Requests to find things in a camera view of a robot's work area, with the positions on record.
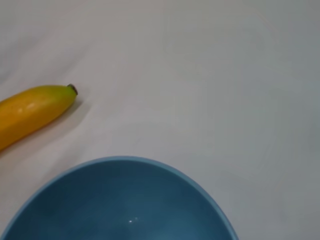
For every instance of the yellow banana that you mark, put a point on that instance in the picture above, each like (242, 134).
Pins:
(30, 110)

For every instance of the blue bowl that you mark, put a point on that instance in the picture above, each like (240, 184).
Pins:
(120, 200)

